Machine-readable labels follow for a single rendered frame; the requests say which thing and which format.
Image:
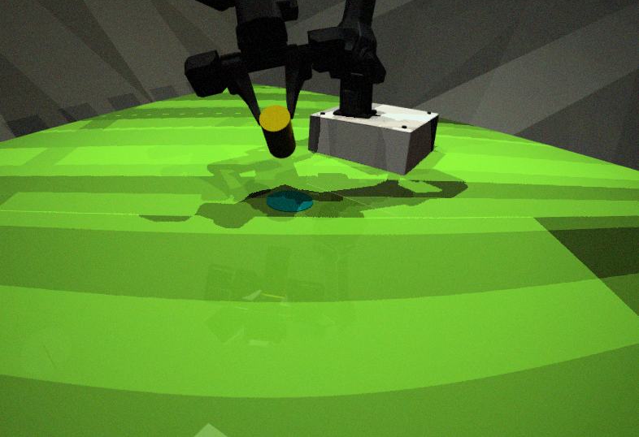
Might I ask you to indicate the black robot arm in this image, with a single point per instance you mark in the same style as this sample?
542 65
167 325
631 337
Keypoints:
262 17

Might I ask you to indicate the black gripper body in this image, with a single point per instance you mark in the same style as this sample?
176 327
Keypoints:
327 47

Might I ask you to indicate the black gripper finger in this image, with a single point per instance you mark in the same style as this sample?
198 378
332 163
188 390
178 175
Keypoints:
237 80
297 70

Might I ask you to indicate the yellow tall cylinder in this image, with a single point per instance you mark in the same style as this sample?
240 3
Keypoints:
278 131

